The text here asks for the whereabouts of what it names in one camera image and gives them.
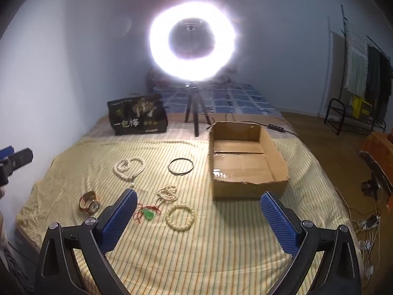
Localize red strap wristwatch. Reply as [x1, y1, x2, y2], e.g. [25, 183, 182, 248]
[79, 191, 100, 214]

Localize green pendant red cord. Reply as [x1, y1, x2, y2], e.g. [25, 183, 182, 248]
[134, 202, 162, 222]

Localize long white bead necklace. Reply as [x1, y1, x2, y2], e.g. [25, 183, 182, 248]
[112, 156, 147, 188]

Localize small cream bead necklace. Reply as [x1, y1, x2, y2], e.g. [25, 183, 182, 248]
[155, 184, 179, 205]

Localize cream bead bracelet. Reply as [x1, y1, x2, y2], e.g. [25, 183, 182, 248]
[165, 204, 196, 233]

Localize yellow striped bed sheet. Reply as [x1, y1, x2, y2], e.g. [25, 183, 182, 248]
[14, 137, 363, 295]

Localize dark thin bangle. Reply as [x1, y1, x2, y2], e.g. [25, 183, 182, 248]
[167, 157, 195, 176]

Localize orange cardboard box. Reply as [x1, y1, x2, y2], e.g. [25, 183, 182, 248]
[360, 131, 392, 212]

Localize black gift bag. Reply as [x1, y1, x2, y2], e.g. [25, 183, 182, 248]
[107, 94, 168, 136]

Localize open cardboard box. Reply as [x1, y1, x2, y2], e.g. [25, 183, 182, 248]
[209, 121, 289, 200]

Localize plaid beige bed sheet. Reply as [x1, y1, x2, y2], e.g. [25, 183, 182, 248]
[83, 113, 296, 142]

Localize yellow box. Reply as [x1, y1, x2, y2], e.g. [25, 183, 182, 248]
[352, 96, 372, 122]

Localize black metal clothes rack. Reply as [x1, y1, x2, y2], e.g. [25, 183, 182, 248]
[321, 5, 392, 135]

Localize black tripod stand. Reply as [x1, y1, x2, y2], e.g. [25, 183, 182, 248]
[184, 83, 212, 137]

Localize blue patterned blanket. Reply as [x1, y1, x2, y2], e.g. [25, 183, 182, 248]
[154, 82, 282, 117]

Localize hanging dark clothes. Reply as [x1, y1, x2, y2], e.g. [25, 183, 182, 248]
[365, 45, 392, 123]

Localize hanging white striped cloth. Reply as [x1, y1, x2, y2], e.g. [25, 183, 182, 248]
[344, 21, 368, 97]

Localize white power strip cables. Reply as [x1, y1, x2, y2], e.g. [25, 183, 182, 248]
[334, 186, 384, 283]

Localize black cable with controller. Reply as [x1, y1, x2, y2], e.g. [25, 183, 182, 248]
[225, 111, 305, 143]

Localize bright ring light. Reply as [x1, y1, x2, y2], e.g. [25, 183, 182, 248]
[149, 1, 237, 82]

